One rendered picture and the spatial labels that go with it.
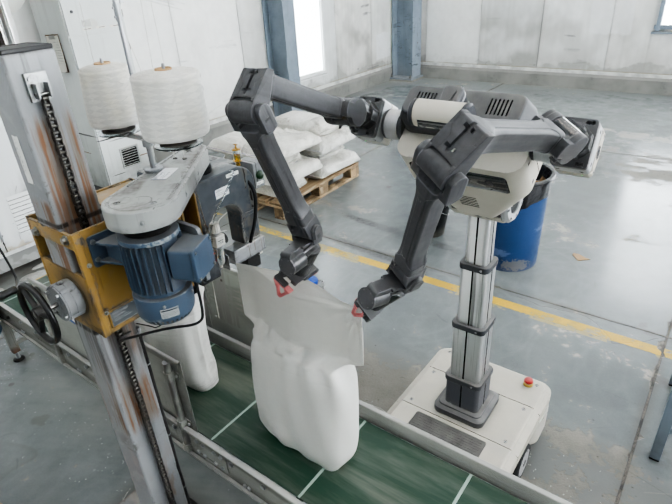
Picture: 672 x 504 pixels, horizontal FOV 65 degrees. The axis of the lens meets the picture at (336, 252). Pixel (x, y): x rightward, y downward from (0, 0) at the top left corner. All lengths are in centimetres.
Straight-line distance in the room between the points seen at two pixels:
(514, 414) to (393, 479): 65
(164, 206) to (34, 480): 177
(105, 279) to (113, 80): 52
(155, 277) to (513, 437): 148
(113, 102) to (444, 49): 884
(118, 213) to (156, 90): 29
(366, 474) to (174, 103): 131
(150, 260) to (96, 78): 49
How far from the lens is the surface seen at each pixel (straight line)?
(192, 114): 131
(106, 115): 153
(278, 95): 128
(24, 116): 140
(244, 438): 206
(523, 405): 236
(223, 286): 244
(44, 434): 298
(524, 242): 364
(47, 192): 145
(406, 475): 191
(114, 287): 153
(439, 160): 96
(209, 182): 164
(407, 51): 1013
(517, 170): 145
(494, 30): 968
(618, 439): 272
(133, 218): 127
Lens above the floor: 188
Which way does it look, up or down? 29 degrees down
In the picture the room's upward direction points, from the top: 4 degrees counter-clockwise
